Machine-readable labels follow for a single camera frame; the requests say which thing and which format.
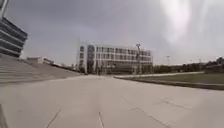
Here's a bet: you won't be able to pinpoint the white building with many windows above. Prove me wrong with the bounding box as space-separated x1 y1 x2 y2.
77 42 154 76

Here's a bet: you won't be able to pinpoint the lamp pole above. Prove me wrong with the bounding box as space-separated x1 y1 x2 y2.
134 43 142 76

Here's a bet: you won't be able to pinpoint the pale concrete slab plaza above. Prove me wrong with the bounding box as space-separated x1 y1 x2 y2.
0 74 224 128

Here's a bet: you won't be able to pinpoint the concrete kerb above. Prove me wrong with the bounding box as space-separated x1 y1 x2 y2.
113 75 224 92

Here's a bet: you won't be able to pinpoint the low pale building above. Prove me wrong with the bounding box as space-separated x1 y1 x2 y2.
25 56 55 66

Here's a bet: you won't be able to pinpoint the row of dark trees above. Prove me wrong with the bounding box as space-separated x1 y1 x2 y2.
152 56 224 75

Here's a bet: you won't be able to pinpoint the grass lawn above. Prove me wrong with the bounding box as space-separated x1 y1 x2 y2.
133 72 224 86

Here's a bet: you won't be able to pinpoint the wide concrete stairs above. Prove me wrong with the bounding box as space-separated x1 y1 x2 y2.
0 53 84 86

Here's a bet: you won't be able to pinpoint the building with horizontal bands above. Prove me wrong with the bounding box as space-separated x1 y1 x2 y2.
0 0 29 59

